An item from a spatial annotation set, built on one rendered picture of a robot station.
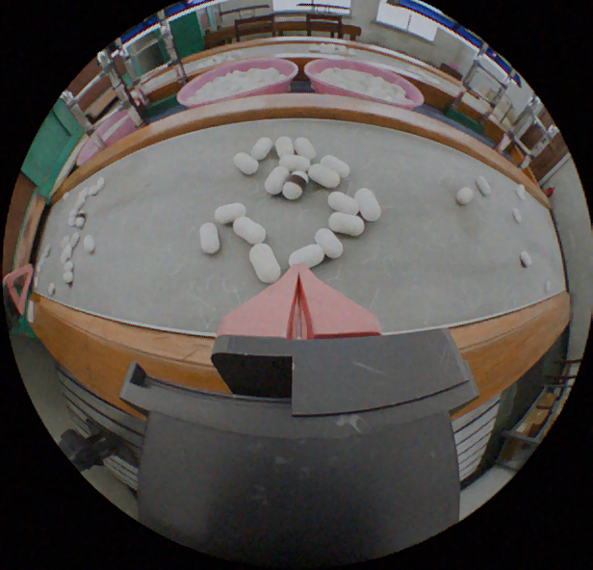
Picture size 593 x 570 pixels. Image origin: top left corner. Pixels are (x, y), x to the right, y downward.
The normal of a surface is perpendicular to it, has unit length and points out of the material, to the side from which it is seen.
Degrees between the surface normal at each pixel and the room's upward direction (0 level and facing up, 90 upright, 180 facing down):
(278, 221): 0
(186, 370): 0
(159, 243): 0
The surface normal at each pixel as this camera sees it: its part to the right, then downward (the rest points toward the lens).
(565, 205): -1.00, 0.09
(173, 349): 0.00, -0.85
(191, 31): 0.09, 0.97
